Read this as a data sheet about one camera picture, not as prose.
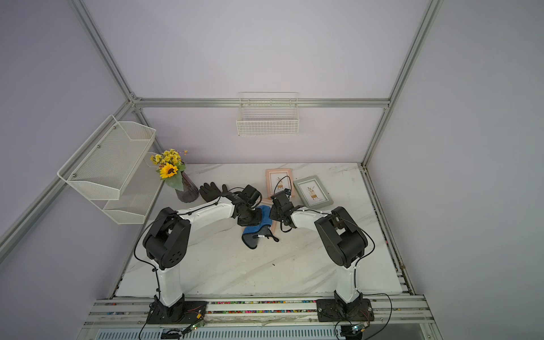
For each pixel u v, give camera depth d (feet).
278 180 3.69
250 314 2.45
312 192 3.53
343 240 1.66
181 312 2.27
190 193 3.30
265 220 3.03
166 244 1.63
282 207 2.52
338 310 2.13
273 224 3.09
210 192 3.53
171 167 2.82
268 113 3.13
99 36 2.42
